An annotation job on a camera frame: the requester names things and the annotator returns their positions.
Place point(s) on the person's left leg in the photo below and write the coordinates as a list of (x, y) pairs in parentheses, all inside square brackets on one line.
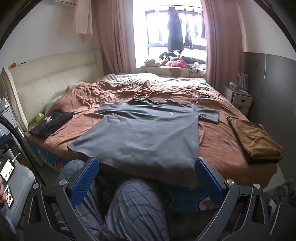
[(69, 167)]

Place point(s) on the small white plush toy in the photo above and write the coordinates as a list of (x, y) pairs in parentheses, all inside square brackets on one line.
[(195, 65)]

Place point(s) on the person's left hand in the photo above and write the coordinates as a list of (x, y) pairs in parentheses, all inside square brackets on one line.
[(2, 192)]

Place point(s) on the window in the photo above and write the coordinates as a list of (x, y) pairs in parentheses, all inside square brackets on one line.
[(157, 27)]

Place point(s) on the pink curtain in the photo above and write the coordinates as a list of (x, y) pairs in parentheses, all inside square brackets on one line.
[(115, 34), (222, 46)]

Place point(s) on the brown blanket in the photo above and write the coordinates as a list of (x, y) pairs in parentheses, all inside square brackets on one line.
[(219, 143)]

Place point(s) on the person's leg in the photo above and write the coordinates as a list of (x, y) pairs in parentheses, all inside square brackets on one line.
[(138, 208), (69, 167)]

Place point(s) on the grey t-shirt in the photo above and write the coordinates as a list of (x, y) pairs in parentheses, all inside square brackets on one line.
[(143, 139)]

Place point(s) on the beige plush toy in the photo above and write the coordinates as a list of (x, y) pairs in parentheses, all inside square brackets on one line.
[(151, 62)]

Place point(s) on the white slatted holder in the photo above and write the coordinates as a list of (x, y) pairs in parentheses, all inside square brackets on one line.
[(244, 81)]

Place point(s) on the pink plush toy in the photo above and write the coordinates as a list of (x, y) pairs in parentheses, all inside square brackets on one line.
[(177, 63)]

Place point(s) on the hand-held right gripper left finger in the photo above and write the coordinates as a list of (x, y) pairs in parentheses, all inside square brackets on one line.
[(84, 183)]

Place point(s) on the printed window seat cushion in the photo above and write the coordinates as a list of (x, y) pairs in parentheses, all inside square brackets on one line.
[(161, 70)]

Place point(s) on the brown folded garment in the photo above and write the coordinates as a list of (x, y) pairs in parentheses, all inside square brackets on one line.
[(254, 139)]

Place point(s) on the small orange item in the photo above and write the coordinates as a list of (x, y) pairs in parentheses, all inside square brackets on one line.
[(14, 64)]

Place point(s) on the black and white plush toy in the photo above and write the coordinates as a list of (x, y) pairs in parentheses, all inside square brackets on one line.
[(168, 55)]

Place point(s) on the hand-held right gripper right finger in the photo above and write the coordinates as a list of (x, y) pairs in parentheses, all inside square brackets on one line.
[(208, 183)]

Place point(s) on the beige quilt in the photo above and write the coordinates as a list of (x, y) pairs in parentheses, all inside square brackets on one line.
[(150, 80)]

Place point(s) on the green item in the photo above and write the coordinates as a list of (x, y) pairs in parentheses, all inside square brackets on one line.
[(40, 116)]

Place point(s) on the dark fuzzy cloth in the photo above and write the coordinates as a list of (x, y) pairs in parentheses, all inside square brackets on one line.
[(285, 187)]

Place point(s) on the white nightstand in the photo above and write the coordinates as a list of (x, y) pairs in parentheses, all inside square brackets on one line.
[(240, 100)]

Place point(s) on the black printed folded garment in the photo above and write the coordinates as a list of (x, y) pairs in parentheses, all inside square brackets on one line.
[(53, 120)]

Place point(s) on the person's right leg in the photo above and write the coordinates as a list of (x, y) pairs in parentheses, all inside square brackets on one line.
[(138, 208)]

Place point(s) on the cream padded headboard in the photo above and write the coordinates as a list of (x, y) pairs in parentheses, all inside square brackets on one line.
[(46, 83)]

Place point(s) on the cream hanging cloth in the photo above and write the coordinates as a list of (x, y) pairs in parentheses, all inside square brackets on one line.
[(83, 18)]

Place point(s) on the grey wardrobe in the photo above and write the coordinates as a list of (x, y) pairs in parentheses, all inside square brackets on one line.
[(272, 92)]

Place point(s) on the dark hanging garment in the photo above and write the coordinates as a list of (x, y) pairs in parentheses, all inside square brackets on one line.
[(188, 34), (175, 30), (200, 27)]

